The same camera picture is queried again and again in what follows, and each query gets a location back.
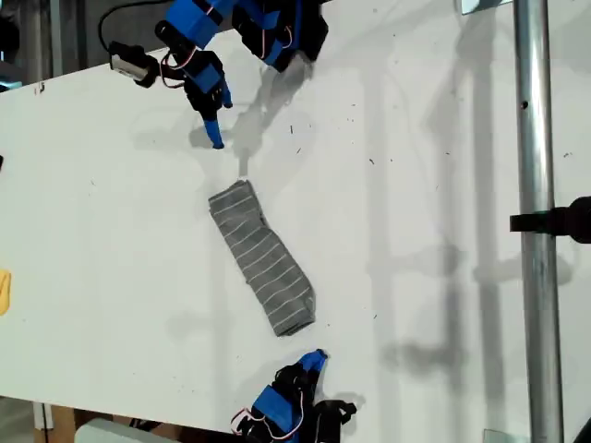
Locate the grey white-striped towel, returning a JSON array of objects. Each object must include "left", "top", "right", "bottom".
[{"left": 207, "top": 179, "right": 318, "bottom": 338}]

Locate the white box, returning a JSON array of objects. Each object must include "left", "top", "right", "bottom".
[{"left": 73, "top": 417, "right": 181, "bottom": 443}]

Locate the wooden table support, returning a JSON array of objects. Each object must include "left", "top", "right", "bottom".
[{"left": 31, "top": 401, "right": 78, "bottom": 443}]

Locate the yellow object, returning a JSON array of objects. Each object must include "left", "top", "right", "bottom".
[{"left": 0, "top": 269, "right": 13, "bottom": 317}]

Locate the black clamp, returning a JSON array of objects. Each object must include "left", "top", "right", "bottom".
[{"left": 509, "top": 196, "right": 591, "bottom": 245}]

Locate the black camera cable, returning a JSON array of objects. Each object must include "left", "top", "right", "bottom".
[{"left": 98, "top": 0, "right": 173, "bottom": 52}]

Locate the steel post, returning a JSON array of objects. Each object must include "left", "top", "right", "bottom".
[{"left": 512, "top": 0, "right": 565, "bottom": 443}]

